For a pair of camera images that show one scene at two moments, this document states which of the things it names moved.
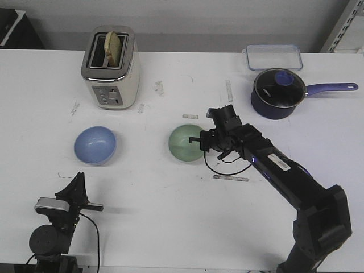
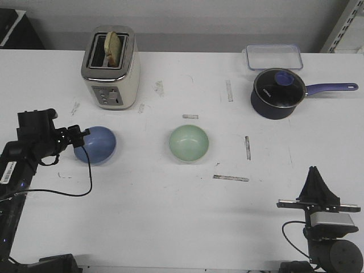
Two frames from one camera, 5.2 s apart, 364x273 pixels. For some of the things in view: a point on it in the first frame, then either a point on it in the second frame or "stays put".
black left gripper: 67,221 -> 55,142
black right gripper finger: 194,139 -> 318,190
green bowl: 180,145 stays put
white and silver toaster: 112,87 stays put
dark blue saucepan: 276,92 stays put
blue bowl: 95,145 stays put
